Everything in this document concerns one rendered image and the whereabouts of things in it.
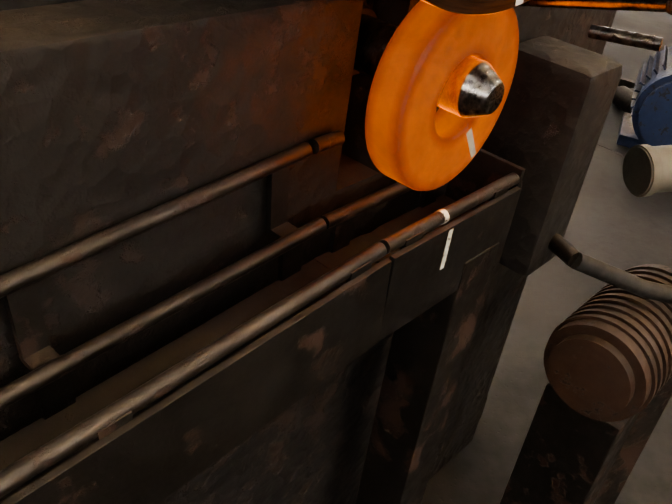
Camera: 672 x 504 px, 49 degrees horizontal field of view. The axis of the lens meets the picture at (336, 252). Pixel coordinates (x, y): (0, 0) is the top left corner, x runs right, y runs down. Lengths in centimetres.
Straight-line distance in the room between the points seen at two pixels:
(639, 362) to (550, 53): 34
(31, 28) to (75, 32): 2
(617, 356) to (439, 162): 37
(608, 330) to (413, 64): 45
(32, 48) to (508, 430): 121
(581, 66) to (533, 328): 106
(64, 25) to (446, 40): 25
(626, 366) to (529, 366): 78
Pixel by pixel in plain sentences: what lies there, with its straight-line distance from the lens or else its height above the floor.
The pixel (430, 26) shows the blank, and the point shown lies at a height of 87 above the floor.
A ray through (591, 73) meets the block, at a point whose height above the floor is 80.
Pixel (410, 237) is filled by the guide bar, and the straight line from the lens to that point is 58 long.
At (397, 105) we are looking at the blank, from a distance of 52.
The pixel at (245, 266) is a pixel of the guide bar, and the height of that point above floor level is 70.
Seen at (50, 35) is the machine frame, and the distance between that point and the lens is 43.
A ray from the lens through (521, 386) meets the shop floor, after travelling 158.
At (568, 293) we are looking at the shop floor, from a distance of 190.
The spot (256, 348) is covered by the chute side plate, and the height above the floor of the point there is 69.
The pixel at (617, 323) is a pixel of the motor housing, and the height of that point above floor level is 53.
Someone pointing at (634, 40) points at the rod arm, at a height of 87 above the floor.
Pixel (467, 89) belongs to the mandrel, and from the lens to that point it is 55.
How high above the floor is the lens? 101
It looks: 34 degrees down
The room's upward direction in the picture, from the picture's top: 9 degrees clockwise
